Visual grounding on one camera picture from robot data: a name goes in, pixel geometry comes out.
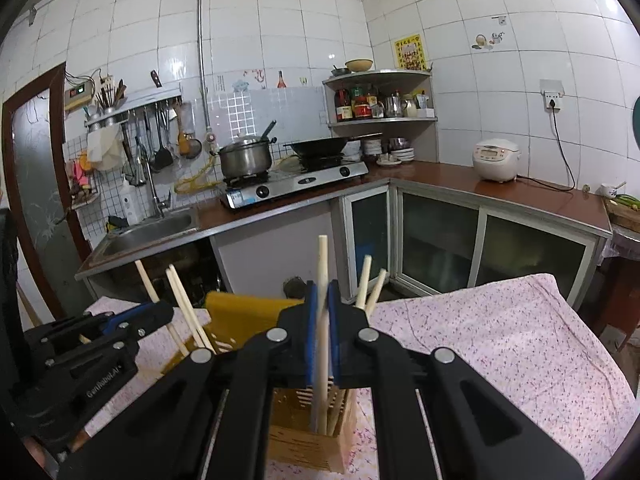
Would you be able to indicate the white wall socket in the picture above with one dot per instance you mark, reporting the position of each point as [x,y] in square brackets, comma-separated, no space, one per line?
[551,92]

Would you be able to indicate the person's left hand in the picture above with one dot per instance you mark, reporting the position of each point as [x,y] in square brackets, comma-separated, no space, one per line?
[79,441]

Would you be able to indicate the beige wall control box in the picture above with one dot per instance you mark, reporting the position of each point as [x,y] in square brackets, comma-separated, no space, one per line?
[79,96]

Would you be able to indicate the white rice cooker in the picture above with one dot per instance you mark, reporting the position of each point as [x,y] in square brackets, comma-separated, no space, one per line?
[496,161]

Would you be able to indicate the steel kettle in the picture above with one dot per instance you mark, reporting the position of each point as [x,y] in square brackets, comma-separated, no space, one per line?
[392,106]

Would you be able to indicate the green round object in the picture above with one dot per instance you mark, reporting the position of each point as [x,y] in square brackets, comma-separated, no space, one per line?
[636,122]

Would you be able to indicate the black ladle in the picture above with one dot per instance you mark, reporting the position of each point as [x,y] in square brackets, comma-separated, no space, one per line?
[269,131]

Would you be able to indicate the yellow perforated utensil holder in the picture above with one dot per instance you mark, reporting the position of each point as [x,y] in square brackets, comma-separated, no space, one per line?
[250,310]

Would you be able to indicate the yellow wall poster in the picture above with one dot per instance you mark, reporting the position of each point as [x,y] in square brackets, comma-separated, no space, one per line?
[410,52]

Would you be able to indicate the steel kitchen sink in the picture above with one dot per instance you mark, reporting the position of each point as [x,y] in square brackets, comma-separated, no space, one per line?
[150,232]

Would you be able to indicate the brown framed door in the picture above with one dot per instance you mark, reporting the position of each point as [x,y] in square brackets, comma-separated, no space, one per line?
[42,195]

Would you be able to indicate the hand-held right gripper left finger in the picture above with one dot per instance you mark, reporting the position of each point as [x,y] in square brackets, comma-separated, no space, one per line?
[311,330]

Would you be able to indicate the stack of white dishes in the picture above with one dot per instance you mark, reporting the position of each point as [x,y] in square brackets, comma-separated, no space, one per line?
[400,154]

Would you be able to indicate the white hanging cloth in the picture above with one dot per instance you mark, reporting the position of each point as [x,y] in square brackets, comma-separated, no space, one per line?
[104,150]

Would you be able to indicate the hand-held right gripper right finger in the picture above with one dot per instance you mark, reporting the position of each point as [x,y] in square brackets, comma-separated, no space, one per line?
[334,335]

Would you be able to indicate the white cup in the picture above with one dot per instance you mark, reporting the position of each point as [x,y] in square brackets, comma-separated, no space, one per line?
[610,190]

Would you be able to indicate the steel utensil cup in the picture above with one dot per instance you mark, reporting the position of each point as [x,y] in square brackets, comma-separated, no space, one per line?
[109,95]

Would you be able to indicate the tan bowl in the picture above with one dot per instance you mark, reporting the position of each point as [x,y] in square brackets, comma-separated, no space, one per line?
[359,65]

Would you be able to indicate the grey corner shelf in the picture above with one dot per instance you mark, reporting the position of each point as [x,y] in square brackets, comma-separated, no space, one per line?
[427,137]

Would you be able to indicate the steel faucet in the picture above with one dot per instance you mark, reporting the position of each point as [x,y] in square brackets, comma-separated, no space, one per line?
[155,192]

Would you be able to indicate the pink floral tablecloth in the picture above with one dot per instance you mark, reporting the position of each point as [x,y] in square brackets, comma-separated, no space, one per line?
[500,350]

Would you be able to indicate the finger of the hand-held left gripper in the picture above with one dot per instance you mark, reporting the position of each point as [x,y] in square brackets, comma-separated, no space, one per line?
[122,316]
[150,317]

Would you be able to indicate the steel cooking pot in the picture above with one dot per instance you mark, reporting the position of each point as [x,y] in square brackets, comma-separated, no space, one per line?
[245,157]

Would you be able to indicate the white soap bottle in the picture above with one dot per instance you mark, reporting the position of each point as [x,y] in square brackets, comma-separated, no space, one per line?
[131,205]

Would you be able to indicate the kitchen cabinet with glass doors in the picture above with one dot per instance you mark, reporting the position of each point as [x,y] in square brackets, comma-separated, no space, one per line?
[440,230]

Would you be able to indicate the decorative wall sticker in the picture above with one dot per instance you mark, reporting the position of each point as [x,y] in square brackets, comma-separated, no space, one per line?
[481,41]

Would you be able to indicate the steel wall pipe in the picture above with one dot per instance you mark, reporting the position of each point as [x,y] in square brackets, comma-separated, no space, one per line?
[202,40]

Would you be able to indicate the wooden cutting board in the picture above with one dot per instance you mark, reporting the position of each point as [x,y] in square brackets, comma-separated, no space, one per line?
[625,215]

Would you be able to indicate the wooden slatted utensil holder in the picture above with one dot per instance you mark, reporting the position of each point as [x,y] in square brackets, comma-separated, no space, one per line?
[300,445]

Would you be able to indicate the black wok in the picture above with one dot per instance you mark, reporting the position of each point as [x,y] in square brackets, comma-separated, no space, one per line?
[320,145]

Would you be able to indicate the steel gas stove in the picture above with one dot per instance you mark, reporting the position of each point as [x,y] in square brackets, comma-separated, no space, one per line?
[310,180]

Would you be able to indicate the row of hanging kitchen utensils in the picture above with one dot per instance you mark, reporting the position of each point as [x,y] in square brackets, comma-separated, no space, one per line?
[162,152]

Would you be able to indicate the steel wall rack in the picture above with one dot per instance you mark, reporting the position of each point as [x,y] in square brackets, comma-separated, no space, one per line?
[142,104]

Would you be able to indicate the row of condiment bottles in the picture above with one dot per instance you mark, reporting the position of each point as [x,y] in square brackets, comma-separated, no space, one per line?
[355,105]

